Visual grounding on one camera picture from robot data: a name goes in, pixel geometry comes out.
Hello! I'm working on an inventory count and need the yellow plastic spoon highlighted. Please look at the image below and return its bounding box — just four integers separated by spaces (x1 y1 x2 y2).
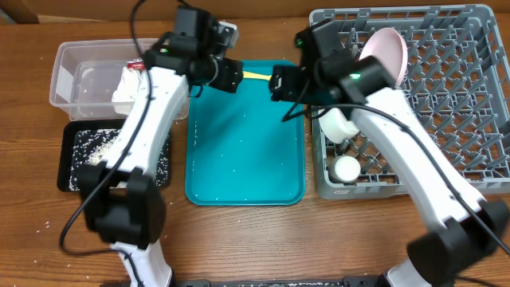
243 71 271 81

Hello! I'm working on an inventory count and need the cream green bowl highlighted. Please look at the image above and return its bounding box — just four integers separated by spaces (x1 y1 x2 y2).
319 108 359 144

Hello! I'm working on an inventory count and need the red snack wrapper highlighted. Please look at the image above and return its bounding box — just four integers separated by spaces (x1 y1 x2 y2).
127 58 145 71

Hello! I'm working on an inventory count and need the white napkin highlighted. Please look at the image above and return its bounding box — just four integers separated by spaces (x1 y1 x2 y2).
112 67 143 116

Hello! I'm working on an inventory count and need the small white cup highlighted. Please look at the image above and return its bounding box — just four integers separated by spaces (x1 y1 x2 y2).
328 155 361 183

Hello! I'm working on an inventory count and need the large white plate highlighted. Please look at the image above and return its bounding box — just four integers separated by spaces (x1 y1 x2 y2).
359 27 408 87

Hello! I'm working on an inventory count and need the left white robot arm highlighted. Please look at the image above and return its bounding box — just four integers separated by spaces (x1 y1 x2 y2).
78 27 242 286

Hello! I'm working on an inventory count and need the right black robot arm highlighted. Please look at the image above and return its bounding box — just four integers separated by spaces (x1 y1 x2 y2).
269 19 509 286

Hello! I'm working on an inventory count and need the black waste tray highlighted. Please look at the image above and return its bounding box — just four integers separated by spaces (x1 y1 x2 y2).
57 116 171 193

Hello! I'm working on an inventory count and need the grey dishwasher rack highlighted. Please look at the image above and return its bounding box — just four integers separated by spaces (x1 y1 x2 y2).
309 4 509 195

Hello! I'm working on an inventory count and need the teal plastic tray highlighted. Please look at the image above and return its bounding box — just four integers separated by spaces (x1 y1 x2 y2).
184 79 306 206

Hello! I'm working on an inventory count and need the clear plastic bin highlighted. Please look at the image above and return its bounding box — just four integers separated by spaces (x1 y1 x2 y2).
49 37 191 122

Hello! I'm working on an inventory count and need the spilled white rice pile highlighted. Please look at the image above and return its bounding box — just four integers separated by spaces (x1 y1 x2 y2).
57 128 171 191

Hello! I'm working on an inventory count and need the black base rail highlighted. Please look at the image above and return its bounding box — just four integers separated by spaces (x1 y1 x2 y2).
170 275 390 287

